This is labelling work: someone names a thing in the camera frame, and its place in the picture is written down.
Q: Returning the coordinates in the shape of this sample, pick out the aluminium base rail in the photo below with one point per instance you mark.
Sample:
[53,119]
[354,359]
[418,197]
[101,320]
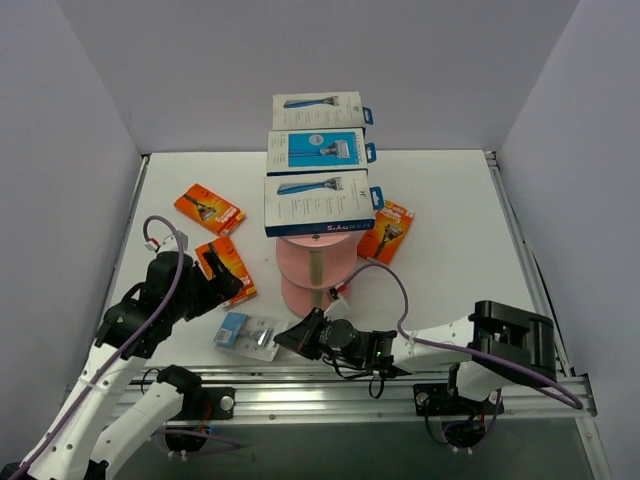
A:
[315,395]

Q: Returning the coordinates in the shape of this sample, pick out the pink three-tier wooden shelf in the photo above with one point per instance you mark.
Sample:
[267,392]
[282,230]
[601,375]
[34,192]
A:
[310,265]

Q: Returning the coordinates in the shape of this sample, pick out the orange Gillette Fusion box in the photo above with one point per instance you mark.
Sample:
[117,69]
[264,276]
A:
[228,254]

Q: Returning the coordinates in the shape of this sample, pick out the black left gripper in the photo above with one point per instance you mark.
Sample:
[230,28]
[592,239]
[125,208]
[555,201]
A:
[209,288]

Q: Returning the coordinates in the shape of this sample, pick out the blue Harry's razor box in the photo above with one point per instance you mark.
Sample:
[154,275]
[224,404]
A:
[325,110]
[316,151]

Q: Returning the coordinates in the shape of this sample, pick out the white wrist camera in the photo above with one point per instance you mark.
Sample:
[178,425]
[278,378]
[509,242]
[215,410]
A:
[337,295]
[171,243]

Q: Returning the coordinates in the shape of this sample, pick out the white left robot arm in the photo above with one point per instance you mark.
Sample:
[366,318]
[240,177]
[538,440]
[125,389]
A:
[81,444]

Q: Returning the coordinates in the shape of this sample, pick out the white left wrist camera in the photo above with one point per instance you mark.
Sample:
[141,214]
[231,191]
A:
[171,243]

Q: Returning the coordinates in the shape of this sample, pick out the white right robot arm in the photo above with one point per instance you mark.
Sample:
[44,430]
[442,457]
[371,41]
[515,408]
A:
[493,347]

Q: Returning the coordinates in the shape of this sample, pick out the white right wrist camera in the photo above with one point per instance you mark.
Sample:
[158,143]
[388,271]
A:
[337,295]

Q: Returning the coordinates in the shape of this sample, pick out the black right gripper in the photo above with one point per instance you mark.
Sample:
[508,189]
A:
[310,336]

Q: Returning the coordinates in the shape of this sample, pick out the blister razor pack blue card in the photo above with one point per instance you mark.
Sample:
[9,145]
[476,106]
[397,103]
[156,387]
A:
[247,336]

